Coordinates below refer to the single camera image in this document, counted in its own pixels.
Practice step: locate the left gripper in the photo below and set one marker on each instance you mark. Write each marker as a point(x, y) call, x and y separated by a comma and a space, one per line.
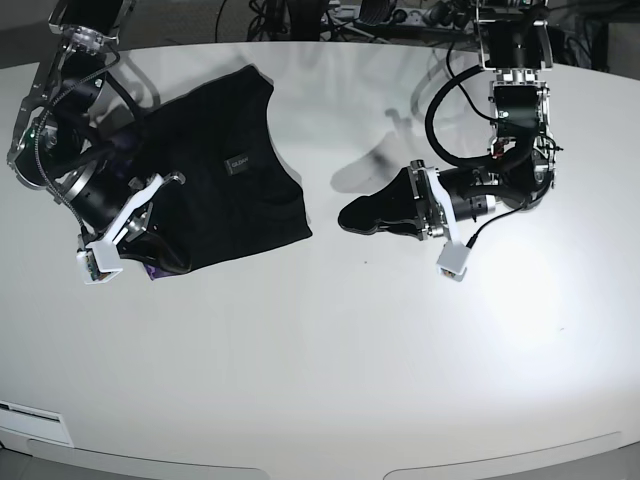
point(420, 201)

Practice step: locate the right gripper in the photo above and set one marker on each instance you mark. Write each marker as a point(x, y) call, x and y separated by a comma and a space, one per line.
point(106, 199)

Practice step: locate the black T-shirt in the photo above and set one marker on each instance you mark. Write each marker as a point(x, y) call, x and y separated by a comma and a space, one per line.
point(237, 200)

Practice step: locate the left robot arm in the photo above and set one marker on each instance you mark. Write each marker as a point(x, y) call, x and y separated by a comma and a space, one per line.
point(519, 165)

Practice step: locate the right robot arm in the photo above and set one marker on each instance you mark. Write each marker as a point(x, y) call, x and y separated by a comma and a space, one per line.
point(56, 148)

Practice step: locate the white power strip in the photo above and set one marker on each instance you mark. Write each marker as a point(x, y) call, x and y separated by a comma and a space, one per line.
point(441, 14)

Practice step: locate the black box on floor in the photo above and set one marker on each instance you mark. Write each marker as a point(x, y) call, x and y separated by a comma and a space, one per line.
point(579, 40)

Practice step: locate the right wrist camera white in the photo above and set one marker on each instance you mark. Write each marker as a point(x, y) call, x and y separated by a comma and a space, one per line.
point(99, 263)

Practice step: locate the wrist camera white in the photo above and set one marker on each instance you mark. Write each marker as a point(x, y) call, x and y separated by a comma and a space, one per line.
point(452, 261)
point(99, 263)

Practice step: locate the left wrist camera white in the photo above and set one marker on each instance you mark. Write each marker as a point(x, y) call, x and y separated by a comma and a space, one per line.
point(452, 261)

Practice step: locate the black center stand post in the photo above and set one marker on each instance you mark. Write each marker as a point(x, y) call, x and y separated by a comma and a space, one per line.
point(305, 19)

